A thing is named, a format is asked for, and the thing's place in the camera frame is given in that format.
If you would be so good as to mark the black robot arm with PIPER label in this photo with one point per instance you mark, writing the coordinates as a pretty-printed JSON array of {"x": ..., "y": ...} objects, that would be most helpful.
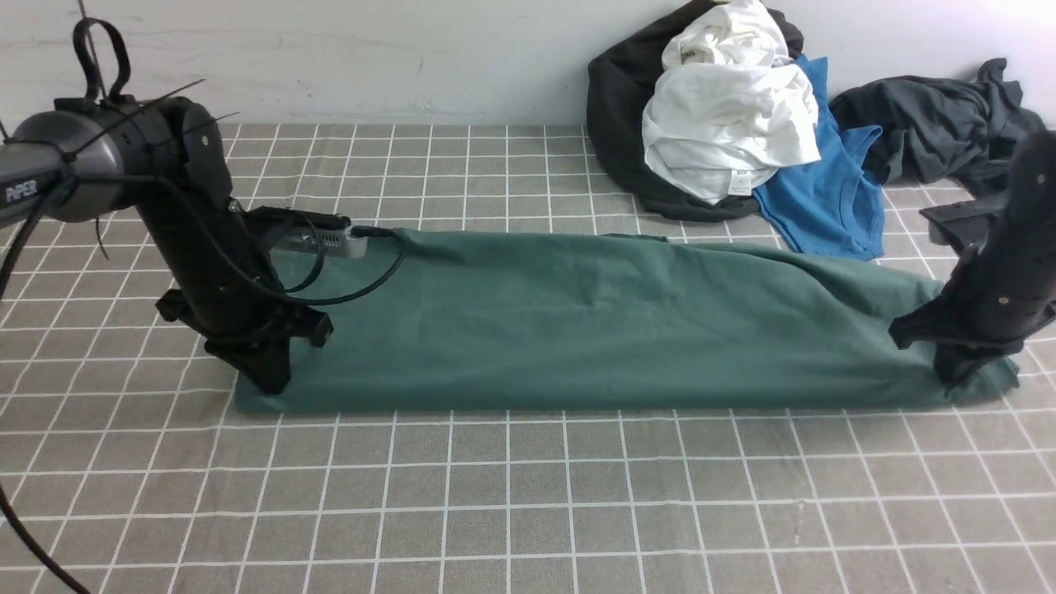
[{"x": 83, "y": 160}]

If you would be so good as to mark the black garment under white shirt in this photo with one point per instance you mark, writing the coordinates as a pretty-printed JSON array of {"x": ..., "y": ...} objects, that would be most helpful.
[{"x": 620, "y": 83}]

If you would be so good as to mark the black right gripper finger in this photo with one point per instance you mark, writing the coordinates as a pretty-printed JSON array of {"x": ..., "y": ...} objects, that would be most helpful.
[{"x": 263, "y": 359}]

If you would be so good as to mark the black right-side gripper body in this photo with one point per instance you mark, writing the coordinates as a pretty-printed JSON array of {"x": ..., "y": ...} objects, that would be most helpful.
[{"x": 226, "y": 284}]

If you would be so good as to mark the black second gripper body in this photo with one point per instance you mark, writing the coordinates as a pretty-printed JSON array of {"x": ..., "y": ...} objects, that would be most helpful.
[{"x": 1002, "y": 290}]

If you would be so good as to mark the white crumpled shirt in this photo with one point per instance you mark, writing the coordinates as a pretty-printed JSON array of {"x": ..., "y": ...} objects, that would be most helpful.
[{"x": 731, "y": 107}]

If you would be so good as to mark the grey checkered tablecloth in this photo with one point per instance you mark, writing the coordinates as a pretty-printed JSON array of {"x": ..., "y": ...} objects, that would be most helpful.
[{"x": 123, "y": 454}]

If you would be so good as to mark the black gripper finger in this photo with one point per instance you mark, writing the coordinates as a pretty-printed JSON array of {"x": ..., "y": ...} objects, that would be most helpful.
[{"x": 956, "y": 363}]

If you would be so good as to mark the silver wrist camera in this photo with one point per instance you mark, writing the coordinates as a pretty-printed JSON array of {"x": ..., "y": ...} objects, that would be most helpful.
[
  {"x": 963, "y": 223},
  {"x": 300, "y": 231}
]

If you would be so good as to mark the blue shirt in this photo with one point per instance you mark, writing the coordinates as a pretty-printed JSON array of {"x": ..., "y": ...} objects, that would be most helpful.
[{"x": 831, "y": 207}]

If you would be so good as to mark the green long sleeve shirt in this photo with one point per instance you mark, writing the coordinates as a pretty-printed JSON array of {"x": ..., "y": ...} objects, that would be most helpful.
[{"x": 539, "y": 321}]

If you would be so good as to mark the dark grey crumpled shirt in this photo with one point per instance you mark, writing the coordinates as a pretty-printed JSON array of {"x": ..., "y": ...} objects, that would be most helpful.
[{"x": 942, "y": 128}]

